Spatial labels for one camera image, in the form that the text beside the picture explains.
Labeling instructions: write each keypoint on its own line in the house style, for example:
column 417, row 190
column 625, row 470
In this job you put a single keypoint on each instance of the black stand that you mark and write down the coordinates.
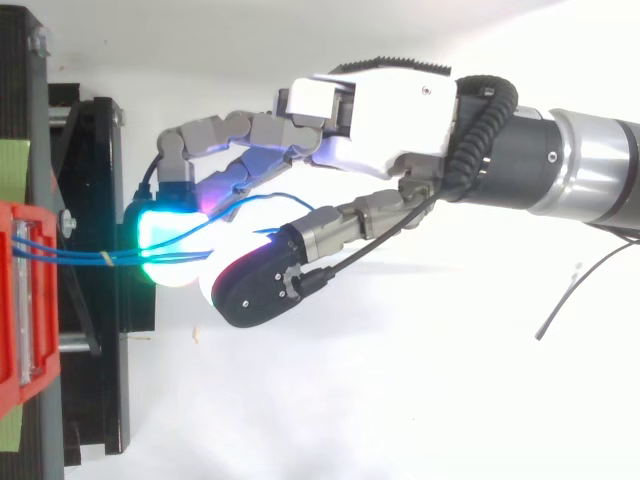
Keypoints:
column 95, row 210

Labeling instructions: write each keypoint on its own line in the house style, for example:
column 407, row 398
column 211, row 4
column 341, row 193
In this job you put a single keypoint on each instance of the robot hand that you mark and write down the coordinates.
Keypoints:
column 400, row 115

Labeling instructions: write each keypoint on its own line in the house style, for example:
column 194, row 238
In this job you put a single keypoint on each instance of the red bin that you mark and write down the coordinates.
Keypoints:
column 42, row 280

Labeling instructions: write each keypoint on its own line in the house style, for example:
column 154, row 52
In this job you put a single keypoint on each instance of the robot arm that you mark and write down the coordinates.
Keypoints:
column 575, row 160

